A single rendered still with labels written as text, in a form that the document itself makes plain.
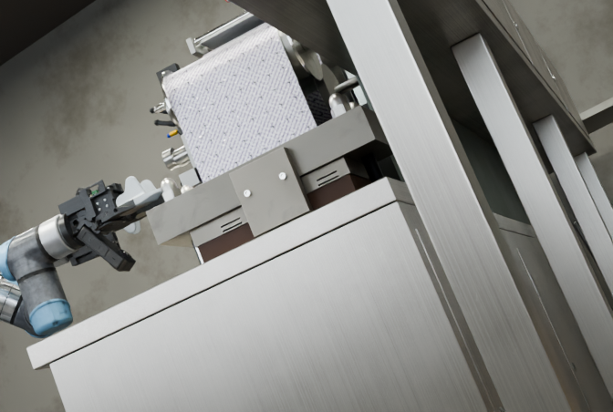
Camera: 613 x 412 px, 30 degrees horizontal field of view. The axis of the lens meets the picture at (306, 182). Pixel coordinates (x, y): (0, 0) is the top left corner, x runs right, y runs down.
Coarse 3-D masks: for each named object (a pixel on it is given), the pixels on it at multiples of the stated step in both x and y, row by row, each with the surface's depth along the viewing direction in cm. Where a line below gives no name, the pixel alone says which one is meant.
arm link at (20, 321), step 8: (0, 280) 224; (0, 288) 222; (8, 288) 222; (16, 288) 223; (0, 296) 221; (8, 296) 221; (16, 296) 222; (0, 304) 221; (8, 304) 221; (16, 304) 221; (24, 304) 221; (0, 312) 221; (8, 312) 221; (16, 312) 221; (0, 320) 223; (8, 320) 222; (16, 320) 222; (24, 320) 222; (24, 328) 223; (32, 328) 221; (40, 336) 226
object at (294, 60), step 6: (282, 36) 204; (282, 42) 204; (288, 42) 203; (288, 48) 203; (288, 54) 203; (294, 54) 203; (294, 60) 204; (294, 66) 204; (300, 66) 205; (300, 72) 206; (306, 72) 206; (300, 78) 208
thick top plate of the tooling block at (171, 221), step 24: (336, 120) 178; (360, 120) 176; (288, 144) 180; (312, 144) 179; (336, 144) 177; (360, 144) 176; (384, 144) 181; (312, 168) 178; (192, 192) 184; (216, 192) 183; (168, 216) 186; (192, 216) 184; (216, 216) 183; (168, 240) 185
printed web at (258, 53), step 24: (264, 24) 234; (216, 48) 237; (240, 48) 206; (264, 48) 204; (192, 72) 209; (216, 72) 207; (240, 72) 205; (264, 72) 204; (336, 72) 240; (192, 96) 208; (216, 96) 206; (312, 96) 213
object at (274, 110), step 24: (288, 72) 202; (240, 96) 205; (264, 96) 203; (288, 96) 202; (192, 120) 207; (216, 120) 206; (240, 120) 204; (264, 120) 203; (288, 120) 201; (312, 120) 200; (192, 144) 207; (216, 144) 205; (240, 144) 204; (264, 144) 202; (216, 168) 205
